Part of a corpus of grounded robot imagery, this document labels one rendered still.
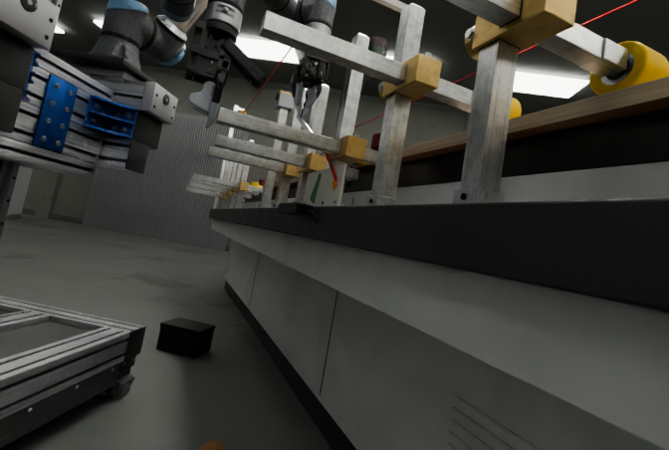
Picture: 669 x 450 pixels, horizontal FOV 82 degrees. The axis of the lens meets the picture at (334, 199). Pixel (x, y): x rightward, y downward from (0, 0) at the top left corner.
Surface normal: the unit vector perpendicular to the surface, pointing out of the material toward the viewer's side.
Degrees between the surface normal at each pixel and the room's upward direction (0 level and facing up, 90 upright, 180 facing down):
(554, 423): 90
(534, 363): 90
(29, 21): 90
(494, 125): 90
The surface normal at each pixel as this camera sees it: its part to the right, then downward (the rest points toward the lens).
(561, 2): 0.39, -0.03
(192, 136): -0.09, -0.11
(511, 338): -0.91, -0.20
